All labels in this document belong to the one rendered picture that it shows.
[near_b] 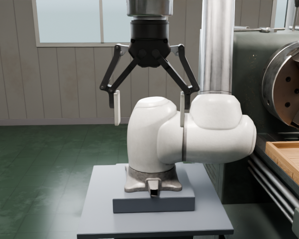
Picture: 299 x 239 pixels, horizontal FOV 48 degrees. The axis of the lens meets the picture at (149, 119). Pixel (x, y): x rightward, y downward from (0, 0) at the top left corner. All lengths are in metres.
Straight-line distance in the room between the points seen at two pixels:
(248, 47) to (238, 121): 0.40
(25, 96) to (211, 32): 3.54
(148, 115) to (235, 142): 0.27
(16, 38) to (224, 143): 3.58
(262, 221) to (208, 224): 0.47
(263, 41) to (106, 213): 0.84
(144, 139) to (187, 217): 0.27
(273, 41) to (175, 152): 0.61
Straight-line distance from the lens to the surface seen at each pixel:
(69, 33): 4.13
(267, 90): 1.26
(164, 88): 4.19
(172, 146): 0.99
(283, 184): 1.20
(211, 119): 0.99
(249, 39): 1.35
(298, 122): 1.26
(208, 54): 1.06
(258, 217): 1.47
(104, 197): 1.14
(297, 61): 1.21
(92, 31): 4.09
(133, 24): 0.65
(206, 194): 1.16
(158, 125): 0.98
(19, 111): 4.47
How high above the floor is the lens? 1.32
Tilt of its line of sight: 17 degrees down
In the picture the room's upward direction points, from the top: straight up
